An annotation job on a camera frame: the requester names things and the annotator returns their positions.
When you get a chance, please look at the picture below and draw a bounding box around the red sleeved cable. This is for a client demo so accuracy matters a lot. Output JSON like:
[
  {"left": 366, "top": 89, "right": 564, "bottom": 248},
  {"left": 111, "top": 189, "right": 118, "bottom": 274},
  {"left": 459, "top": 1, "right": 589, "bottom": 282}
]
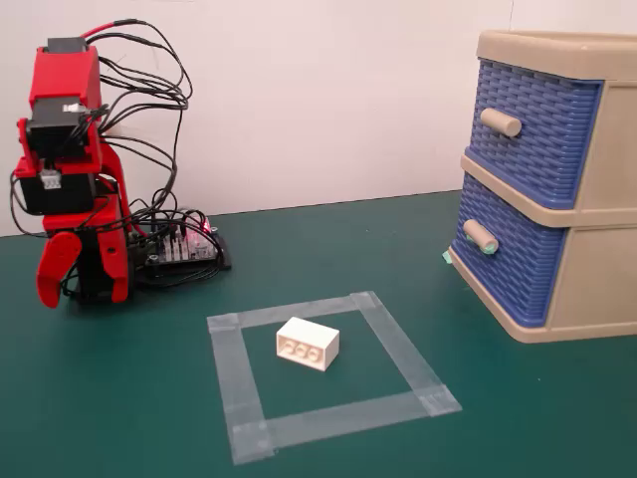
[{"left": 79, "top": 18, "right": 139, "bottom": 41}]

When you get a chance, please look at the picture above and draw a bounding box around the green table mat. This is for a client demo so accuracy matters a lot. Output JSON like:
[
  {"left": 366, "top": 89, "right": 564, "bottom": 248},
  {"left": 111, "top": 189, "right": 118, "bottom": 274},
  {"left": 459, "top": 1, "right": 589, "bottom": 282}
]
[{"left": 0, "top": 188, "right": 637, "bottom": 478}]

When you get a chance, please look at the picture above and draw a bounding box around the black controller board with LEDs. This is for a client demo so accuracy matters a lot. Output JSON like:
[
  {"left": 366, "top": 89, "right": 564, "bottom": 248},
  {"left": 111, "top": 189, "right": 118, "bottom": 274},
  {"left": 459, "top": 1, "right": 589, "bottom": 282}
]
[{"left": 142, "top": 208, "right": 234, "bottom": 281}]

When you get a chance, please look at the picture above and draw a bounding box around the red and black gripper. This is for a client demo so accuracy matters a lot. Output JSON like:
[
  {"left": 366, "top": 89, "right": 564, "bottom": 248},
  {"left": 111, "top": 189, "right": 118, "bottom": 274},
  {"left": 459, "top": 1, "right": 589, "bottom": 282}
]
[{"left": 12, "top": 156, "right": 132, "bottom": 310}]

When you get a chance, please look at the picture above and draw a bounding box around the translucent tape strip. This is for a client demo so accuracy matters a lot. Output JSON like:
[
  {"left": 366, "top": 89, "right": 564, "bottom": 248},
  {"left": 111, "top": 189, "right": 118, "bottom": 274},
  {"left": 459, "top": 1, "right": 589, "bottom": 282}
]
[
  {"left": 226, "top": 390, "right": 462, "bottom": 465},
  {"left": 350, "top": 291, "right": 463, "bottom": 417},
  {"left": 206, "top": 291, "right": 382, "bottom": 335},
  {"left": 206, "top": 313, "right": 275, "bottom": 467}
]

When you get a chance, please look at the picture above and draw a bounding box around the blue woven drawer taped handle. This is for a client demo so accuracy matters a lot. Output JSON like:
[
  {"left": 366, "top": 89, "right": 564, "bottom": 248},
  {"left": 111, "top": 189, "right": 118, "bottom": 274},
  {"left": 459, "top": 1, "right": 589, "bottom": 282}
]
[{"left": 450, "top": 171, "right": 568, "bottom": 328}]

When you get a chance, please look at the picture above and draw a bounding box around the white toy brick cube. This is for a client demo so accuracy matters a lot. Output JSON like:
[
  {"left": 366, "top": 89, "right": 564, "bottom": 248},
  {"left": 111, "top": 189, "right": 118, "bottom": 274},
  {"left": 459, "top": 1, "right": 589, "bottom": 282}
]
[{"left": 275, "top": 316, "right": 341, "bottom": 373}]

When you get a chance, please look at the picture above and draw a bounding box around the blue woven drawer plain handle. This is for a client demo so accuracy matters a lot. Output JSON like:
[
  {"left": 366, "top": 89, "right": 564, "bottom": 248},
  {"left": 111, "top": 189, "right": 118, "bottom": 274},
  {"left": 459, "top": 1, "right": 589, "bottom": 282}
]
[{"left": 470, "top": 58, "right": 603, "bottom": 210}]

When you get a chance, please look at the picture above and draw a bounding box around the beige plastic drawer cabinet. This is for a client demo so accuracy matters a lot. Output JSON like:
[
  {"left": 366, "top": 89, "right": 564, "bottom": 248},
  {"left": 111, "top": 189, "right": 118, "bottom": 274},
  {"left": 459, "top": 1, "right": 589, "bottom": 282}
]
[{"left": 445, "top": 28, "right": 637, "bottom": 345}]

